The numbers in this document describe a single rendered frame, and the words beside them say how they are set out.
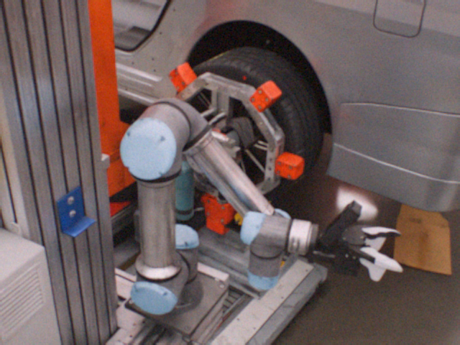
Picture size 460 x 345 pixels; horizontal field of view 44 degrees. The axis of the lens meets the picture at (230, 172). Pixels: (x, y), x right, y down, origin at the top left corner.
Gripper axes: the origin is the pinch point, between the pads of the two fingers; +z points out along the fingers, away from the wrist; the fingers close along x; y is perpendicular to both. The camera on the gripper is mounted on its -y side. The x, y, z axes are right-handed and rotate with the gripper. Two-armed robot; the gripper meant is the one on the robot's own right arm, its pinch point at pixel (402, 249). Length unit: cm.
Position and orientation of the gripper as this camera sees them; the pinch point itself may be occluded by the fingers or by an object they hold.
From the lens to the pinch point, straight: 129.8
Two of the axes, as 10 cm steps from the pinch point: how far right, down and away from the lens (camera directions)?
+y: -0.8, 9.0, 4.2
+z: 9.7, 1.7, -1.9
